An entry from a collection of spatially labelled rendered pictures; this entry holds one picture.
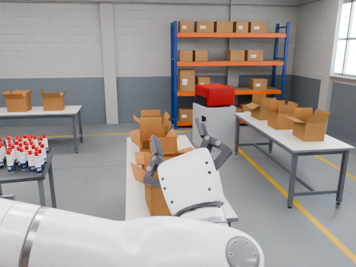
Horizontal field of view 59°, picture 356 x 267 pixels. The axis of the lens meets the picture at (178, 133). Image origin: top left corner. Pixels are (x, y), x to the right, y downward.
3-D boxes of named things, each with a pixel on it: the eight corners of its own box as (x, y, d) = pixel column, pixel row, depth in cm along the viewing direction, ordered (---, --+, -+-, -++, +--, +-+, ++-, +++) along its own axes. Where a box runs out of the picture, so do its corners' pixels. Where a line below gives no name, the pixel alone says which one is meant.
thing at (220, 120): (192, 142, 668) (193, 84, 636) (217, 139, 688) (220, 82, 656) (206, 152, 605) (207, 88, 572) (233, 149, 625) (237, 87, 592)
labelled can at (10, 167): (8, 174, 280) (5, 151, 274) (7, 171, 284) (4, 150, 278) (15, 172, 283) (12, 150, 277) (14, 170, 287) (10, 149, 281)
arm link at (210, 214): (185, 241, 56) (181, 224, 57) (233, 227, 54) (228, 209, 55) (166, 236, 49) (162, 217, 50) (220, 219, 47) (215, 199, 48)
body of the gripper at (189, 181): (179, 230, 56) (167, 172, 62) (233, 212, 54) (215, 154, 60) (162, 224, 50) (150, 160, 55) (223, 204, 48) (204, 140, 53)
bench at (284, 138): (231, 153, 603) (233, 113, 582) (272, 151, 614) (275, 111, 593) (286, 210, 393) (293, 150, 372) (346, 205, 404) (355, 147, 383)
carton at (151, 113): (133, 138, 424) (132, 110, 414) (166, 136, 431) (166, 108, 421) (134, 147, 386) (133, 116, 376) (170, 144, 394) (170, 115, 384)
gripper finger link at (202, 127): (208, 155, 58) (199, 124, 61) (225, 149, 57) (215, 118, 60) (203, 149, 55) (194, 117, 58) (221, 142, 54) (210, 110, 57)
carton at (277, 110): (259, 124, 497) (261, 100, 487) (286, 123, 502) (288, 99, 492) (269, 130, 460) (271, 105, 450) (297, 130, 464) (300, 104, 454)
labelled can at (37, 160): (41, 174, 278) (38, 152, 273) (35, 175, 277) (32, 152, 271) (42, 172, 283) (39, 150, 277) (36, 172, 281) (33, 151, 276)
